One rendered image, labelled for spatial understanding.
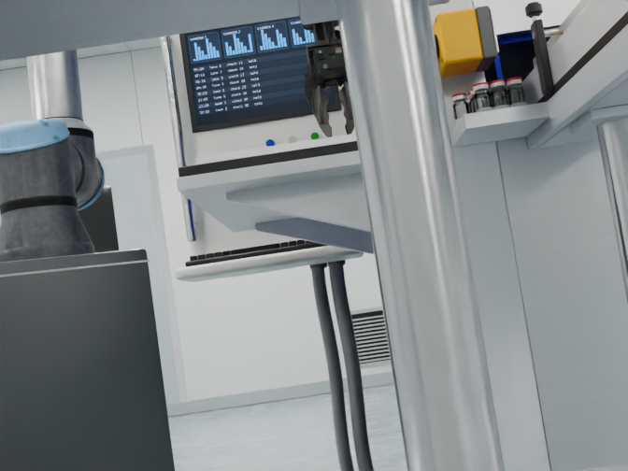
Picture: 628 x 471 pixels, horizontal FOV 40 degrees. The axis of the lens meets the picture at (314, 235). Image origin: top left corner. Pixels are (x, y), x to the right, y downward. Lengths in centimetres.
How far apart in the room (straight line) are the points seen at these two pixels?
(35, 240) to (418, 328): 96
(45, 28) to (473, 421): 32
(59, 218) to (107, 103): 587
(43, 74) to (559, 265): 90
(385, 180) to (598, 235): 86
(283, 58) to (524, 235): 122
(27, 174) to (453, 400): 102
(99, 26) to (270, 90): 179
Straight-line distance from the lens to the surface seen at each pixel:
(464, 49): 119
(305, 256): 201
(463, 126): 114
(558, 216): 127
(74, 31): 54
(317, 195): 133
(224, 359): 685
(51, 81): 155
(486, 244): 124
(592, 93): 98
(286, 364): 681
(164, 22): 53
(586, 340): 127
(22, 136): 138
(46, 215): 135
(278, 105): 230
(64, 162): 139
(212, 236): 227
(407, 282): 44
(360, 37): 46
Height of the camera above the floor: 66
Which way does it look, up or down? 5 degrees up
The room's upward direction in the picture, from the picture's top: 8 degrees counter-clockwise
